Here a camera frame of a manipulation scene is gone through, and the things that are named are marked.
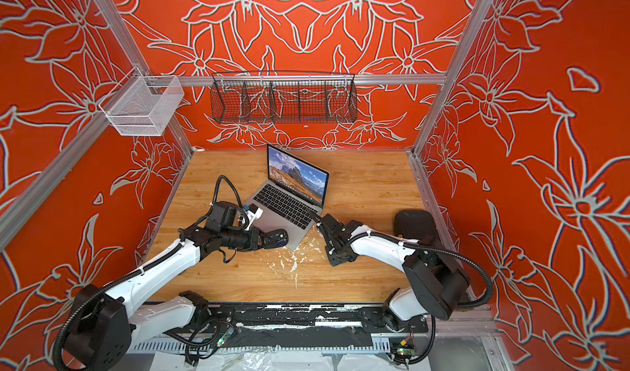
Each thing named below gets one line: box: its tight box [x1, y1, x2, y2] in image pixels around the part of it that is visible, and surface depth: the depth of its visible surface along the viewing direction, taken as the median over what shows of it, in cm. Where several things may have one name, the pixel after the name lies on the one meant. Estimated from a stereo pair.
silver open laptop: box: [244, 143, 331, 251], surface depth 99 cm
